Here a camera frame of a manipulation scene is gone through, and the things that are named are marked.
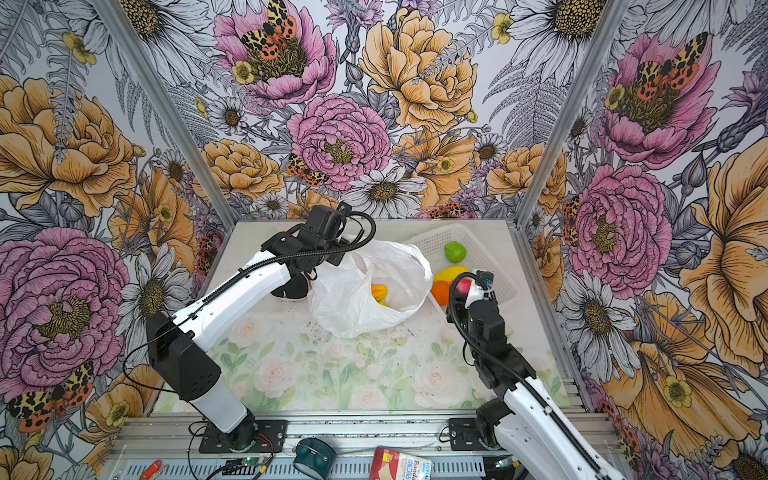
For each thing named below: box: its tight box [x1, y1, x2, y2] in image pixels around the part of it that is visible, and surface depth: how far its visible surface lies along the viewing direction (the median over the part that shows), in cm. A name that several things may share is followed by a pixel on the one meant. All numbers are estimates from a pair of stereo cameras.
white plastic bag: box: [309, 240, 434, 339], surface depth 84 cm
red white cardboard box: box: [369, 446, 433, 480], surface depth 69 cm
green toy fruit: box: [444, 240, 467, 264], surface depth 108 cm
